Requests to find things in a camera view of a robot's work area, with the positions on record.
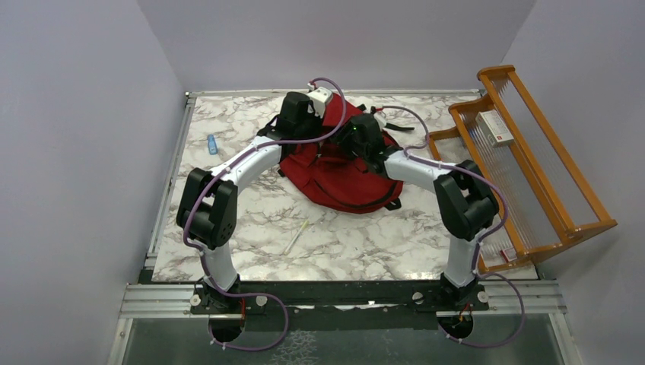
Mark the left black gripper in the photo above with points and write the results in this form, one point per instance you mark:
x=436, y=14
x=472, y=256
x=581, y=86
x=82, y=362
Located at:
x=309, y=111

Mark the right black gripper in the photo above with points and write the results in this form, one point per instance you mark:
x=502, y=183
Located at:
x=343, y=134

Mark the red backpack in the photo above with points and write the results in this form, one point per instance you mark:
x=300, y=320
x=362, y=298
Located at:
x=326, y=175

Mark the light blue highlighter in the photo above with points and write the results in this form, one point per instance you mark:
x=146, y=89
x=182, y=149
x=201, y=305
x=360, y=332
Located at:
x=212, y=145

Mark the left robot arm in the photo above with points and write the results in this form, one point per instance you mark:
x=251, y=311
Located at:
x=208, y=208

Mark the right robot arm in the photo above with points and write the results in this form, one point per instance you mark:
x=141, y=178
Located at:
x=464, y=197

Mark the white red small box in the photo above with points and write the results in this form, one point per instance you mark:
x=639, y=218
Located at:
x=494, y=128

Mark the orange wooden rack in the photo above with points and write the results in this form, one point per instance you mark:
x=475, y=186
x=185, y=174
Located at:
x=551, y=205

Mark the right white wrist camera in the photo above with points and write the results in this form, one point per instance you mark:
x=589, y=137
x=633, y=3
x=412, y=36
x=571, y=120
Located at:
x=380, y=117

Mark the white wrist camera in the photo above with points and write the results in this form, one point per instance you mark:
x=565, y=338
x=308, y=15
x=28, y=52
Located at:
x=380, y=117
x=320, y=97

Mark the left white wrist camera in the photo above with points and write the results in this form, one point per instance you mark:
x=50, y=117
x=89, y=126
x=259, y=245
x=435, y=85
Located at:
x=320, y=97

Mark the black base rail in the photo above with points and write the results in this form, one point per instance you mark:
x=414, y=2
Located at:
x=272, y=306

